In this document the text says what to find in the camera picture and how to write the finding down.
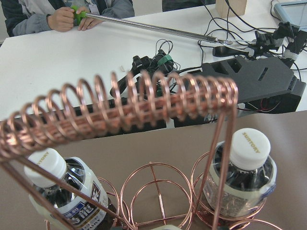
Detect person's right hand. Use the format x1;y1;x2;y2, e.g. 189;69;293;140
76;6;102;31

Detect person's left hand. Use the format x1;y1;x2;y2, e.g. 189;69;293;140
47;7;74;32

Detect tea bottle near rack end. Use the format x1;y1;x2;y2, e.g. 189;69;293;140
24;148;118;230

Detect tea bottle rack end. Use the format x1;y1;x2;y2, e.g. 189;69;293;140
24;148;118;230
194;128;278;218

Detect tea bottle far rack end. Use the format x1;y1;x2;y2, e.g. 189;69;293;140
194;128;278;218

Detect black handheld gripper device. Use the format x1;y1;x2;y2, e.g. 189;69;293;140
109;40;183;98

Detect wooden block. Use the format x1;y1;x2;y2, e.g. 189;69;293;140
215;0;247;18

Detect blue teach pendant tablet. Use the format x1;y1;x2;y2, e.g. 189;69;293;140
273;0;307;26

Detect metal rod green handle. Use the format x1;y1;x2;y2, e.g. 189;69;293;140
71;5;233;45

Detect copper wire bottle rack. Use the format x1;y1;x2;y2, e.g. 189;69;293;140
0;69;283;230

